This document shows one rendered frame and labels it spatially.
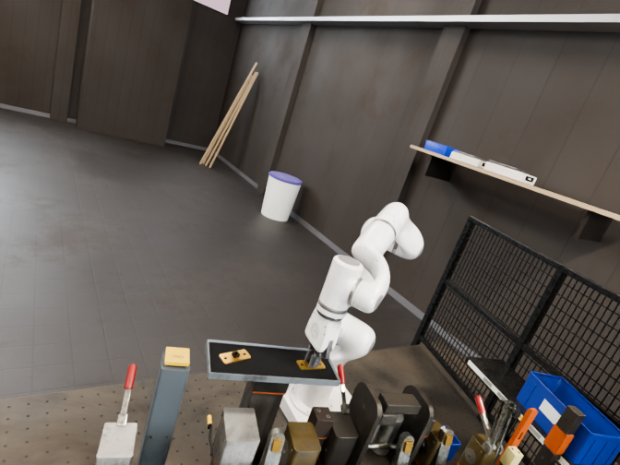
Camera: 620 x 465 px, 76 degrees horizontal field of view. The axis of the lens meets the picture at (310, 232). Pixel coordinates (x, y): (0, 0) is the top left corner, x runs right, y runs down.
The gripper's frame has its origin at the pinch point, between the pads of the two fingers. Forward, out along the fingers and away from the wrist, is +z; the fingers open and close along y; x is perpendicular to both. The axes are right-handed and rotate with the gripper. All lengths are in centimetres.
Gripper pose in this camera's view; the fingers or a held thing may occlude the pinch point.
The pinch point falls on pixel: (313, 357)
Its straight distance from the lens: 119.4
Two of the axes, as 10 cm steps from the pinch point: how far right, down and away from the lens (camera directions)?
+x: 8.6, 1.3, 4.9
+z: -3.0, 9.1, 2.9
